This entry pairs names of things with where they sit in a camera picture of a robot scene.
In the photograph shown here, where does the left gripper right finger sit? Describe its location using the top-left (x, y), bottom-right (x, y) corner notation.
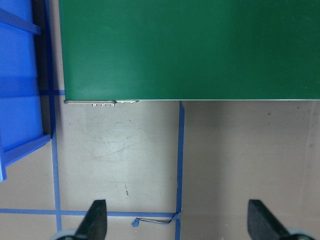
top-left (247, 199), bottom-right (290, 240)

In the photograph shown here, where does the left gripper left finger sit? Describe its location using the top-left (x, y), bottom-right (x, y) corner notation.
top-left (73, 199), bottom-right (108, 240)

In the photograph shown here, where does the left blue plastic bin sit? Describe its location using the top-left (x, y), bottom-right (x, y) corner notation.
top-left (0, 0), bottom-right (50, 182)

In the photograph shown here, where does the green conveyor belt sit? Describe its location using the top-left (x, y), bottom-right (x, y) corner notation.
top-left (59, 0), bottom-right (320, 101)

